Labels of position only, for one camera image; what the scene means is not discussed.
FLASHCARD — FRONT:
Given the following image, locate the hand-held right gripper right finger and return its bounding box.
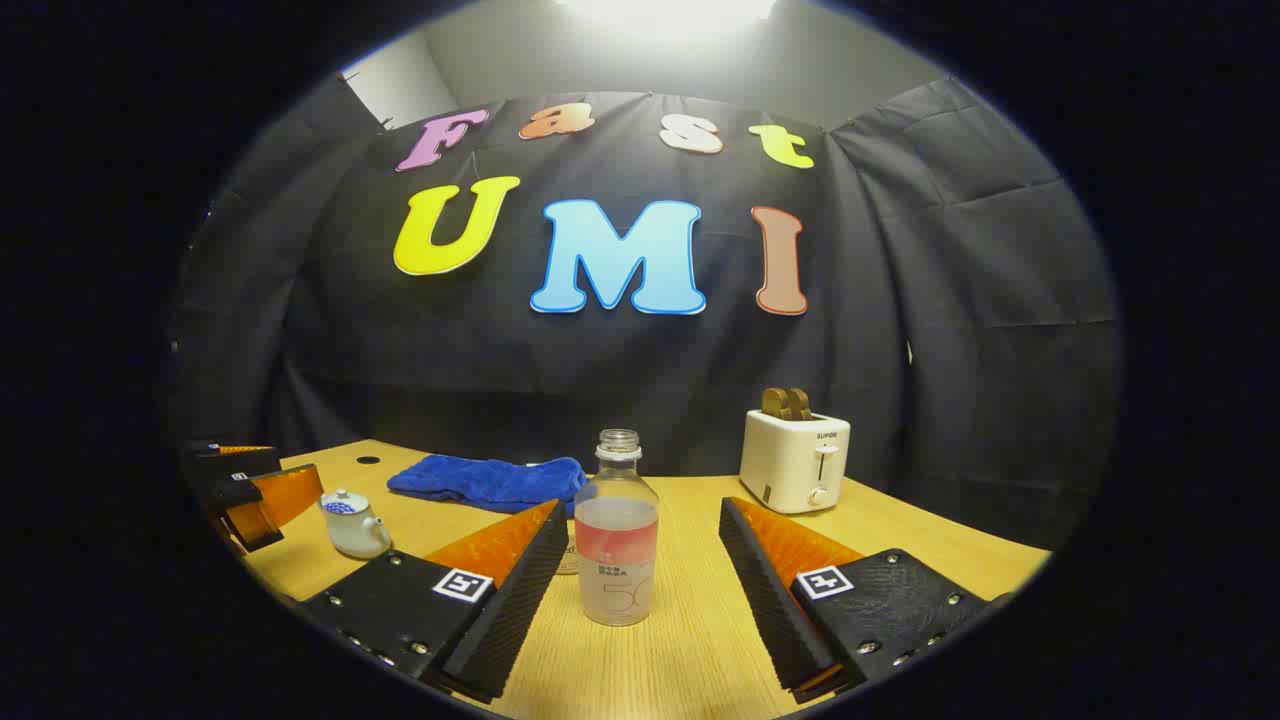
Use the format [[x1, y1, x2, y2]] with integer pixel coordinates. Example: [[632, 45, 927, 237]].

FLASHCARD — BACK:
[[718, 496, 1013, 705]]

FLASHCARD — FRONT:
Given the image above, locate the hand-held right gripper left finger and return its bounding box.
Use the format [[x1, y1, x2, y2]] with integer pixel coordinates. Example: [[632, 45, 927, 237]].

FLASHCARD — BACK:
[[298, 498, 571, 704]]

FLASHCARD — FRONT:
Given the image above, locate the clear plastic water bottle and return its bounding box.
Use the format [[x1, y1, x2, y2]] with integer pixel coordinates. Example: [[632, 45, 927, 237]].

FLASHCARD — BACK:
[[574, 429, 660, 627]]

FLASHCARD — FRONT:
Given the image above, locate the white ceramic teacup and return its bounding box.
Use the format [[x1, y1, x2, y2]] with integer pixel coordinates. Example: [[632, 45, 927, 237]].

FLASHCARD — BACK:
[[322, 505, 393, 559]]

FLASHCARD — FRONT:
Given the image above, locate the blue towel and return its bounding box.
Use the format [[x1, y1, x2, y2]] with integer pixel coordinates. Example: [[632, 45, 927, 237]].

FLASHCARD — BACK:
[[387, 455, 589, 517]]

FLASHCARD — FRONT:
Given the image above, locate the white toaster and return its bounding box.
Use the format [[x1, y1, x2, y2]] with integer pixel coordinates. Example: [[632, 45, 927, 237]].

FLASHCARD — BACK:
[[739, 408, 851, 515]]

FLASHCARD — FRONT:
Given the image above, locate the ceiling light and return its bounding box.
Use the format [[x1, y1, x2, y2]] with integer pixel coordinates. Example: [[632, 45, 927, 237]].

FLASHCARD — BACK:
[[555, 0, 781, 36]]

